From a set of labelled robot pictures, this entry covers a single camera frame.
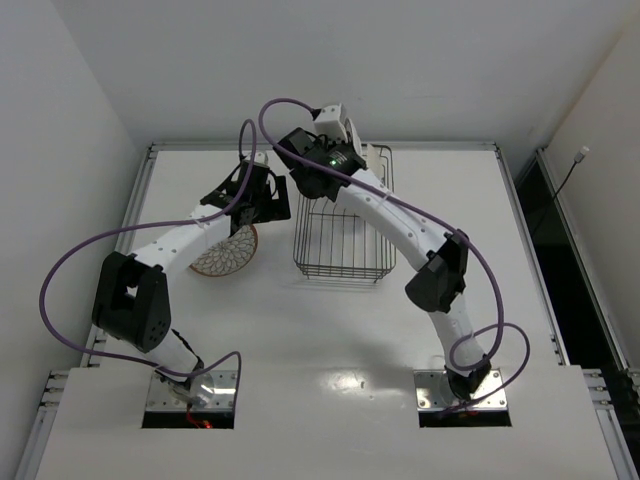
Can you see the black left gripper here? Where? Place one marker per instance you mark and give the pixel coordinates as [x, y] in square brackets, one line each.
[270, 206]

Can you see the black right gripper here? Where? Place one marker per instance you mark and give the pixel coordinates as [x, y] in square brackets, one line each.
[357, 138]

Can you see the floral plate with brown rim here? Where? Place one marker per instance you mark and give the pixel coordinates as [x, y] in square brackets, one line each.
[229, 256]

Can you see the sunburst pattern plate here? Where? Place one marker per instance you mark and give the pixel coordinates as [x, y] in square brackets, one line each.
[366, 151]

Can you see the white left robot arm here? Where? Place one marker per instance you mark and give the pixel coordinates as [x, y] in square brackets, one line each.
[132, 302]

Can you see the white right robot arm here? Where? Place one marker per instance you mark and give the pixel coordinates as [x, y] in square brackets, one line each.
[352, 180]

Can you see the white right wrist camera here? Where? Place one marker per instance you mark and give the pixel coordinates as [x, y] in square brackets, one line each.
[330, 122]

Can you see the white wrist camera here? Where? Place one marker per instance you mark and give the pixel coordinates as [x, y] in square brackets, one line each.
[261, 159]
[330, 122]

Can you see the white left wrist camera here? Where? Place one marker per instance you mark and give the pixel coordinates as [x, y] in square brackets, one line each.
[261, 159]

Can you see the grey wire dish rack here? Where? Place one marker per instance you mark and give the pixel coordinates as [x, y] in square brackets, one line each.
[332, 243]

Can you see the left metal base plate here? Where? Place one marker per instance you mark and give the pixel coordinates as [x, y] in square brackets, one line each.
[208, 393]

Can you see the metal base plate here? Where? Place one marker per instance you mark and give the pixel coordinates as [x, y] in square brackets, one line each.
[208, 393]
[434, 394]

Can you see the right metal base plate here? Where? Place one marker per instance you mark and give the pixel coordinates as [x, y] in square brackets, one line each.
[434, 394]

